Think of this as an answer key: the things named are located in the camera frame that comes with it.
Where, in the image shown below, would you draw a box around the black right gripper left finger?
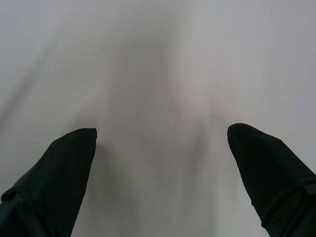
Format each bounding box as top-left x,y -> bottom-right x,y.
0,127 -> 98,237

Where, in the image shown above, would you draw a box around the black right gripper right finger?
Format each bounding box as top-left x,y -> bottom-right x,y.
227,123 -> 316,237

